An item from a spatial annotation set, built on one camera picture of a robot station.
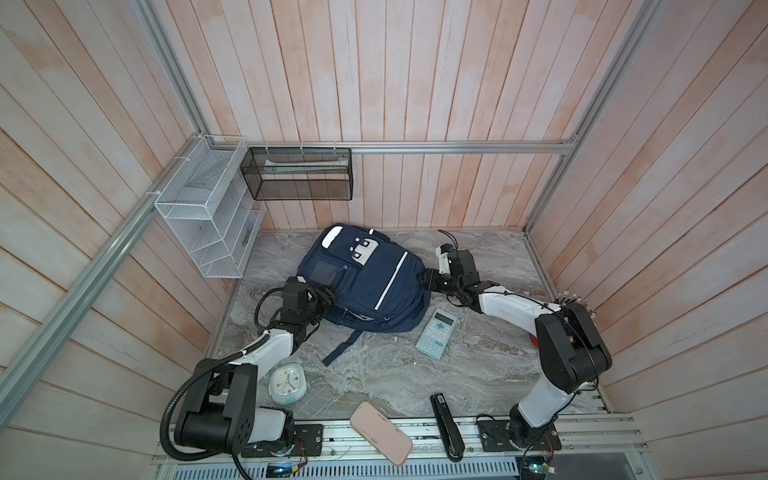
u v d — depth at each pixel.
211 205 0.69
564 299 0.83
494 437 0.73
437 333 0.90
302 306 0.73
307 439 0.73
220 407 0.42
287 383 0.80
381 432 0.73
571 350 0.47
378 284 0.93
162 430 0.38
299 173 1.07
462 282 0.73
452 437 0.71
